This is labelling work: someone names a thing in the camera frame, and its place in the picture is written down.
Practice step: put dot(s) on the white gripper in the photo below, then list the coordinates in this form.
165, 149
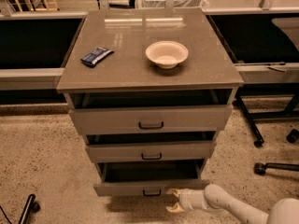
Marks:
185, 200

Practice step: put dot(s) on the grey bottom drawer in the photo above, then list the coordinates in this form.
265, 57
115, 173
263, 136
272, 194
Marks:
149, 178

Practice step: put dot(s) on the grey drawer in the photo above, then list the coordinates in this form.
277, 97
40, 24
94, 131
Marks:
150, 146
149, 178
156, 119

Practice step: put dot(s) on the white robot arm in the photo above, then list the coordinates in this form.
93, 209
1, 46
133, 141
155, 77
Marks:
214, 198

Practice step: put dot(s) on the grey middle drawer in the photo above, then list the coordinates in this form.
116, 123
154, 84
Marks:
150, 146

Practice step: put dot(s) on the grey top drawer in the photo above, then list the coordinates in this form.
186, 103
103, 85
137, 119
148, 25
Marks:
156, 119

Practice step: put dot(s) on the grey drawer cabinet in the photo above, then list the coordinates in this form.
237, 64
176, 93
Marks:
127, 78

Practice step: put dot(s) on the black chair leg caster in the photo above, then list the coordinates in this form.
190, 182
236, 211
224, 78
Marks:
260, 168

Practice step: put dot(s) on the black rolling stand base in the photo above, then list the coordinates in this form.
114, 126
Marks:
287, 113

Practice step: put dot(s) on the black stand leg left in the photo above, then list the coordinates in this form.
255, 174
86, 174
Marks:
31, 206

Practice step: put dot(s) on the white paper bowl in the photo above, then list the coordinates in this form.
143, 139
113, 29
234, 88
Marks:
167, 54

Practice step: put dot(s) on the blue snack packet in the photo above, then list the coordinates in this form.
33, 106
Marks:
96, 56

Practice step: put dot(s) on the white wire basket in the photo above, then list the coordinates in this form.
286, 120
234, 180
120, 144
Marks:
143, 4

